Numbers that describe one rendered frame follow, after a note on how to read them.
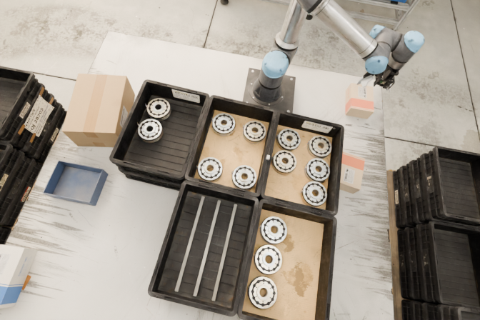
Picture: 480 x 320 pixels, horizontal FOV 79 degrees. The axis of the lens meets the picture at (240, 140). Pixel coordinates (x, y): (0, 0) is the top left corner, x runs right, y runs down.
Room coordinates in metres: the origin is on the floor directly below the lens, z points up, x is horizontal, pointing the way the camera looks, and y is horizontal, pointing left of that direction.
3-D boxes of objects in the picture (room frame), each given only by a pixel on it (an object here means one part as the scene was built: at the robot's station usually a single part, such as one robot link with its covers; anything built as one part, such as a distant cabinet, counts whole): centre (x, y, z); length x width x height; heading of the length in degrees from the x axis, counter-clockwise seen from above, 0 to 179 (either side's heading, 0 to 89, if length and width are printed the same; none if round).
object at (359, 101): (0.95, -0.59, 0.74); 0.16 x 0.12 x 0.07; 0
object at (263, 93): (0.90, -0.09, 0.80); 0.15 x 0.15 x 0.10
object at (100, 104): (0.59, 0.66, 0.78); 0.30 x 0.22 x 0.16; 9
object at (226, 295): (0.09, 0.05, 0.87); 0.40 x 0.30 x 0.11; 177
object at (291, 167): (0.48, -0.21, 0.86); 0.10 x 0.10 x 0.01
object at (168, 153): (0.51, 0.32, 0.87); 0.40 x 0.30 x 0.11; 177
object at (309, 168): (0.47, -0.35, 0.86); 0.10 x 0.10 x 0.01
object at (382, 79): (0.92, -0.59, 1.01); 0.09 x 0.08 x 0.12; 0
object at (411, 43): (0.93, -0.59, 1.17); 0.09 x 0.08 x 0.11; 75
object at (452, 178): (0.65, -1.24, 0.37); 0.40 x 0.30 x 0.45; 0
